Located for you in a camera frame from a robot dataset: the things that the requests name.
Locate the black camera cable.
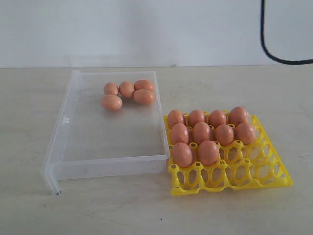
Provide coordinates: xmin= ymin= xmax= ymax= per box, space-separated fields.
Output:
xmin=260 ymin=0 xmax=313 ymax=65

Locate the brown egg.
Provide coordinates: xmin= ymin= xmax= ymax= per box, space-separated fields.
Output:
xmin=134 ymin=79 xmax=155 ymax=92
xmin=119 ymin=81 xmax=135 ymax=98
xmin=172 ymin=142 xmax=193 ymax=168
xmin=103 ymin=82 xmax=119 ymax=95
xmin=101 ymin=94 xmax=123 ymax=111
xmin=214 ymin=124 xmax=234 ymax=146
xmin=208 ymin=110 xmax=227 ymax=128
xmin=188 ymin=109 xmax=206 ymax=127
xmin=133 ymin=89 xmax=155 ymax=105
xmin=235 ymin=122 xmax=256 ymax=145
xmin=170 ymin=123 xmax=189 ymax=145
xmin=192 ymin=122 xmax=213 ymax=145
xmin=167 ymin=109 xmax=186 ymax=129
xmin=228 ymin=106 xmax=249 ymax=126
xmin=197 ymin=140 xmax=219 ymax=166

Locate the yellow plastic egg tray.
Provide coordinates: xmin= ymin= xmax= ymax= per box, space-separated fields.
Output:
xmin=167 ymin=115 xmax=293 ymax=195

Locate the clear plastic container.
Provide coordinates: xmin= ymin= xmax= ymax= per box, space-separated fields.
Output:
xmin=42 ymin=70 xmax=169 ymax=194

